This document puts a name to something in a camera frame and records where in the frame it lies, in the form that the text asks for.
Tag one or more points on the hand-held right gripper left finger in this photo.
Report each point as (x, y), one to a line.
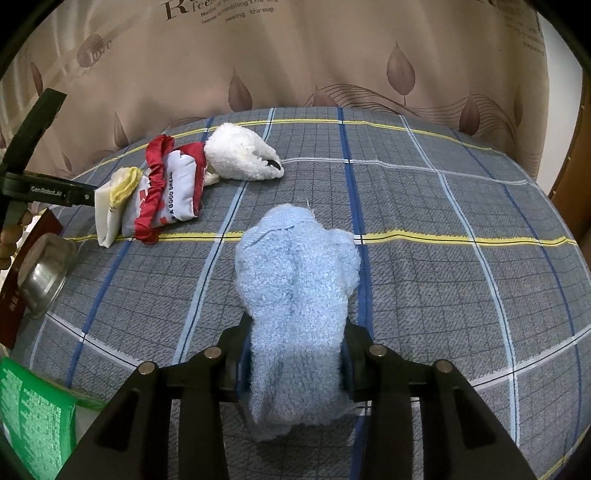
(235, 364)

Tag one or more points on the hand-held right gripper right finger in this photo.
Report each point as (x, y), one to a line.
(358, 364)

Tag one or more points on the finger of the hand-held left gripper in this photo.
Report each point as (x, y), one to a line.
(34, 134)
(69, 194)

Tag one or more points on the white towel with yellow trim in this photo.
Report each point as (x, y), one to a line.
(113, 212)

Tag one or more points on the light blue towel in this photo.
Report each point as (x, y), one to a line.
(295, 295)

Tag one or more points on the cream cloth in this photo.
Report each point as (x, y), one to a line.
(212, 177)

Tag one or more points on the white fluffy cloth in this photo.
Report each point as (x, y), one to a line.
(240, 147)

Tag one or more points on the steel bowl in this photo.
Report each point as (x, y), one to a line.
(44, 272)

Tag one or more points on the red and white pouch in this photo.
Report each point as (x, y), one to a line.
(178, 184)

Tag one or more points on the grey plaid bedsheet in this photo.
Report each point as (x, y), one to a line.
(438, 277)

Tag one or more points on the green packet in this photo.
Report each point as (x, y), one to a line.
(37, 415)

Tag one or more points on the beige printed curtain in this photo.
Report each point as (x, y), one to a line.
(323, 55)

